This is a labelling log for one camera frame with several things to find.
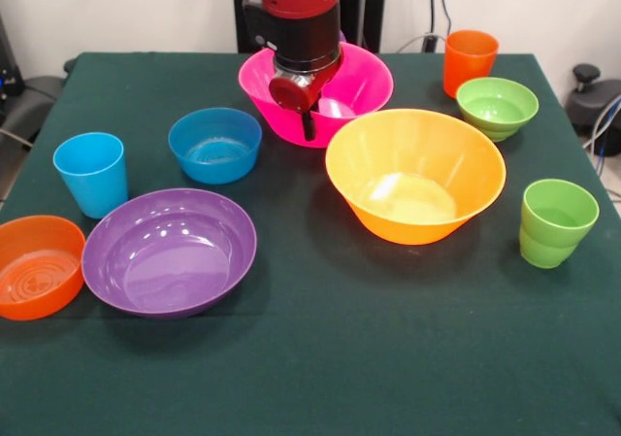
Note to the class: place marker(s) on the dark equipment box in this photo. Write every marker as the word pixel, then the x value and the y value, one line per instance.
pixel 7 81

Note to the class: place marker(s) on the orange plastic cup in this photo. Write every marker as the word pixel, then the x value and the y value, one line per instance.
pixel 468 59

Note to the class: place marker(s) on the blue plastic cup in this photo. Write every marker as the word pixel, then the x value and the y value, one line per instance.
pixel 97 188

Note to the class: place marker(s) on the blue plastic bowl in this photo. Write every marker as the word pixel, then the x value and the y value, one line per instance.
pixel 216 164

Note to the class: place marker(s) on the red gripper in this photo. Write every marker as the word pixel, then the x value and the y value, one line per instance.
pixel 291 95

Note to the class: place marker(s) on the dark green tablecloth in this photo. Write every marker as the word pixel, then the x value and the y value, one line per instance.
pixel 339 358

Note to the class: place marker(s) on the purple plastic bowl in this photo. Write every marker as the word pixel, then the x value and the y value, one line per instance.
pixel 170 271

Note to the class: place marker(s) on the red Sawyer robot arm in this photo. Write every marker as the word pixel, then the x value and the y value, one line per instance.
pixel 301 18

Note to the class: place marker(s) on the orange plastic bowl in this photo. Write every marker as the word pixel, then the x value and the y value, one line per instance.
pixel 34 285

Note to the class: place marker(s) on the green plastic bowl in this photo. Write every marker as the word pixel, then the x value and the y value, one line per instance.
pixel 497 115

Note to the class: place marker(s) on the green plastic cup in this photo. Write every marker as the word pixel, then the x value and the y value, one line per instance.
pixel 553 246

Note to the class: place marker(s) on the yellow plastic bowl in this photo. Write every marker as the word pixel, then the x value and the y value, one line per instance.
pixel 461 174

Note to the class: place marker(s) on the pink plastic bowl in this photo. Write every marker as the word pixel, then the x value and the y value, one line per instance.
pixel 369 81

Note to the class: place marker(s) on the grey chair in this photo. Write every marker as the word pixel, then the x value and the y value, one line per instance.
pixel 29 101

